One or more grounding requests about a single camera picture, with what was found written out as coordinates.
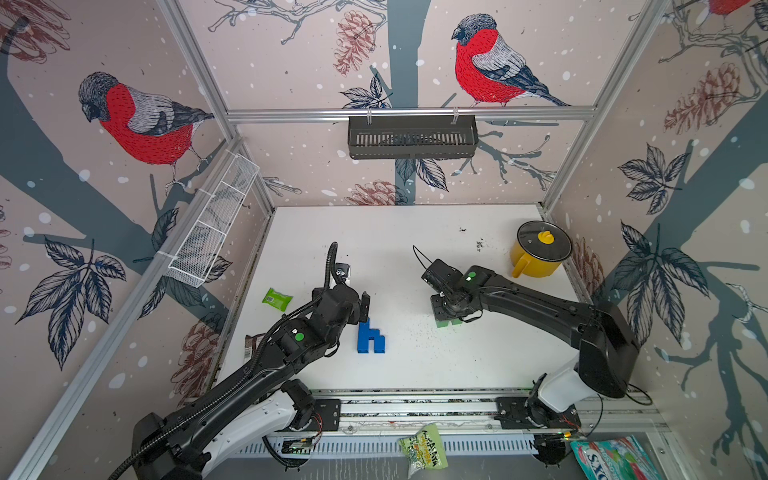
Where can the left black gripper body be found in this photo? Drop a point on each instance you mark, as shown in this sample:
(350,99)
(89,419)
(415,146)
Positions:
(359,311)

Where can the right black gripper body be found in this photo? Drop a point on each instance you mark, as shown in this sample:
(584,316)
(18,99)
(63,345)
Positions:
(443,308)

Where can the long green lego brick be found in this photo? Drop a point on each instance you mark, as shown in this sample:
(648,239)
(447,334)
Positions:
(447,323)

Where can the long blue lego brick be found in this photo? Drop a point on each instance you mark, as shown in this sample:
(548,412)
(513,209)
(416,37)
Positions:
(370,339)

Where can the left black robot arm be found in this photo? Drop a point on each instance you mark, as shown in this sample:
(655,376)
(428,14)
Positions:
(261,397)

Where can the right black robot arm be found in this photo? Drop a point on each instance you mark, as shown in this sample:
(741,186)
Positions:
(607,347)

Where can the green snack packet on table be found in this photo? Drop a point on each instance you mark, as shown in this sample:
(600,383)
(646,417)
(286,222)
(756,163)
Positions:
(277,300)

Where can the dark snack bar wrapper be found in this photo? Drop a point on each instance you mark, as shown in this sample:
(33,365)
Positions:
(251,344)

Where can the yellow pot with glass lid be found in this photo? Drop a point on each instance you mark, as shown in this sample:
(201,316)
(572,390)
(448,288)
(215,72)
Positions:
(539,249)

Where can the green snack bag front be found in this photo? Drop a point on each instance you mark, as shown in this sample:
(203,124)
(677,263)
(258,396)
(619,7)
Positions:
(424,450)

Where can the colourful wipes pack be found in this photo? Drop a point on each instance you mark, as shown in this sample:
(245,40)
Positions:
(617,459)

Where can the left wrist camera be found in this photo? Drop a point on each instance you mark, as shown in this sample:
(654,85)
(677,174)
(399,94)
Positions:
(341,273)

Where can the white wire mesh basket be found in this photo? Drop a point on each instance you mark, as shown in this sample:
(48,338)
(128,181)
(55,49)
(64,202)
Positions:
(193,263)

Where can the black wire shelf basket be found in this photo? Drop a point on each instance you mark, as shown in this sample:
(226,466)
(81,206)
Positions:
(439,137)

